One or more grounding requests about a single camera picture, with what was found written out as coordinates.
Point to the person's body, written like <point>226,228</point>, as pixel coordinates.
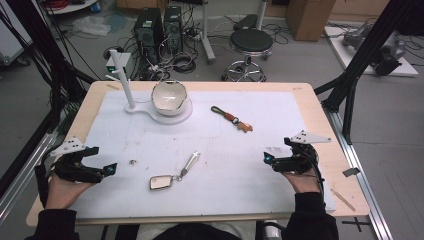
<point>193,233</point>

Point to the clear plastic bag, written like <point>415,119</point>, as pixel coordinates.
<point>91,26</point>

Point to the black round stool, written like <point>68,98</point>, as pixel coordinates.
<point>251,40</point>

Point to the black metal frame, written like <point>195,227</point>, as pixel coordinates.
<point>40,50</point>
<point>363,56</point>

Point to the white board with grey device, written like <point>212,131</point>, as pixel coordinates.
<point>373,50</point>

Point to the white table mat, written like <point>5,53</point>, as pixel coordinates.
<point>233,173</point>

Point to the white box with green light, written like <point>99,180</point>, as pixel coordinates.
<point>124,61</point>

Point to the small black tape piece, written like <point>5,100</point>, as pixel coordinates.
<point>351,172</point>

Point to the thin wooden stick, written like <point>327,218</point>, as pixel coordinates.
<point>342,200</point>

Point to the person's left hand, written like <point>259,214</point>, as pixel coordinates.
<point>63,193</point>

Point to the white key stand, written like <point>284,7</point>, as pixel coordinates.
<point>122,76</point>

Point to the slim black computer tower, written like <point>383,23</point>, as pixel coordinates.
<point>173,26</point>

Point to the wooden table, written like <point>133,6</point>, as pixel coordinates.
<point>313,113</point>

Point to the cardboard box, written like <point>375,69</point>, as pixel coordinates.
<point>308,20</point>

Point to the large black computer tower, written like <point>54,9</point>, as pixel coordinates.
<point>148,33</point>

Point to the white metal table leg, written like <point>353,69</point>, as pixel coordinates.
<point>206,33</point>

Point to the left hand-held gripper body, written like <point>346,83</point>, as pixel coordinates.
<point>71,168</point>

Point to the aluminium rail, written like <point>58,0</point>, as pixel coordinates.
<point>360,186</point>
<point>20,180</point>

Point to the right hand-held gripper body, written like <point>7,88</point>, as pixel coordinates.
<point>300,163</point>

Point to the person's right hand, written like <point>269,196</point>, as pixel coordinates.
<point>305,183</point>

